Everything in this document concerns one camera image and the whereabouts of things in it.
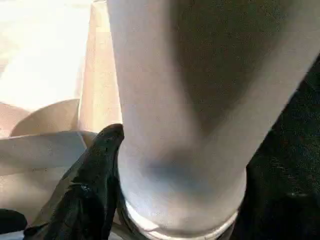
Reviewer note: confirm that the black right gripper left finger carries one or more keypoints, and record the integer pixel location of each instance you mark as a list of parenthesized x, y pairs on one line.
[(85, 195)]

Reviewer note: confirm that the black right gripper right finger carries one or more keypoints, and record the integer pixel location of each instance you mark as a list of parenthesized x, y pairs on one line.
[(285, 210)]

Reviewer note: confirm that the white plastic table top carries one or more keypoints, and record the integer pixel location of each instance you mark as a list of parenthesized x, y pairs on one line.
[(45, 100)]

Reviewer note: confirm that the black plastic mat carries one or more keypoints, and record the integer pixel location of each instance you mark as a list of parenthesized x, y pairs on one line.
[(300, 120)]

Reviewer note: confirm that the white plastic table leg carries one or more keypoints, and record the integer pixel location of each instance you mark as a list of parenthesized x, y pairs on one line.
[(200, 100)]

